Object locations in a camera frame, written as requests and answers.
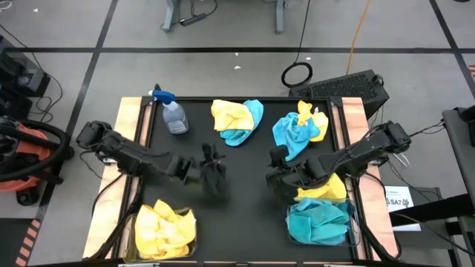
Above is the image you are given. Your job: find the black coiled cable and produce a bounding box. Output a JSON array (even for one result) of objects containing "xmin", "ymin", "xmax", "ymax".
[{"xmin": 280, "ymin": 0, "xmax": 314, "ymax": 89}]

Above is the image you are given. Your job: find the white paper sign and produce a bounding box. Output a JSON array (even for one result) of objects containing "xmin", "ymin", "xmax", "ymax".
[{"xmin": 383, "ymin": 185, "xmax": 422, "ymax": 232}]

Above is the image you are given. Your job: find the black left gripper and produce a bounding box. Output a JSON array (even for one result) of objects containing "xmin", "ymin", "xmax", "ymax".
[{"xmin": 200, "ymin": 159, "xmax": 231, "ymax": 204}]

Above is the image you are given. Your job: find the black cable bundle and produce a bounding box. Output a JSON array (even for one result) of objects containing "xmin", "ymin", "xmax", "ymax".
[
  {"xmin": 343, "ymin": 202, "xmax": 402, "ymax": 263},
  {"xmin": 88, "ymin": 177, "xmax": 144, "ymax": 260}
]

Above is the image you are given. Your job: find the orange and black vacuum cleaner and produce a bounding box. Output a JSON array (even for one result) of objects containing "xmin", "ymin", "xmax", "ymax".
[{"xmin": 0, "ymin": 115, "xmax": 75, "ymax": 207}]

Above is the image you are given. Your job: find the spray bottle with blue trigger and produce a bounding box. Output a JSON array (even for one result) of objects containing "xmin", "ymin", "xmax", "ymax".
[{"xmin": 147, "ymin": 90, "xmax": 190, "ymax": 135}]

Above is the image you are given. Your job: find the black table frame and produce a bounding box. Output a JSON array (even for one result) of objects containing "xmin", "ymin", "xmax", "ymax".
[{"xmin": 111, "ymin": 95, "xmax": 374, "ymax": 267}]

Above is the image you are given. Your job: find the black equipment stack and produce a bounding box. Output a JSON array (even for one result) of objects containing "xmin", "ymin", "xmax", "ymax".
[{"xmin": 0, "ymin": 35, "xmax": 51, "ymax": 120}]

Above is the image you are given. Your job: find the clear plastic bin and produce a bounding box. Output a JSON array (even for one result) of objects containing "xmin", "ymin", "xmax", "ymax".
[
  {"xmin": 124, "ymin": 211, "xmax": 198, "ymax": 265},
  {"xmin": 284, "ymin": 198, "xmax": 361, "ymax": 248}
]

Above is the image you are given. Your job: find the yellow cable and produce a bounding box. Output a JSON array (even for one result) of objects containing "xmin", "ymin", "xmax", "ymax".
[{"xmin": 344, "ymin": 0, "xmax": 373, "ymax": 76}]

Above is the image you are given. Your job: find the black power strip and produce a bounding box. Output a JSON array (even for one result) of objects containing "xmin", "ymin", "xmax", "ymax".
[{"xmin": 179, "ymin": 13, "xmax": 207, "ymax": 27}]

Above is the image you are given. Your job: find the gray desk leg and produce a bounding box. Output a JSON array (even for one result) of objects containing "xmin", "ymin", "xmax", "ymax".
[
  {"xmin": 273, "ymin": 0, "xmax": 286, "ymax": 35},
  {"xmin": 160, "ymin": 0, "xmax": 181, "ymax": 33}
]

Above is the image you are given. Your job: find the wooden table side board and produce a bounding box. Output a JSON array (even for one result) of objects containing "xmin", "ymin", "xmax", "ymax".
[
  {"xmin": 331, "ymin": 96, "xmax": 400, "ymax": 260},
  {"xmin": 82, "ymin": 96, "xmax": 154, "ymax": 260}
]

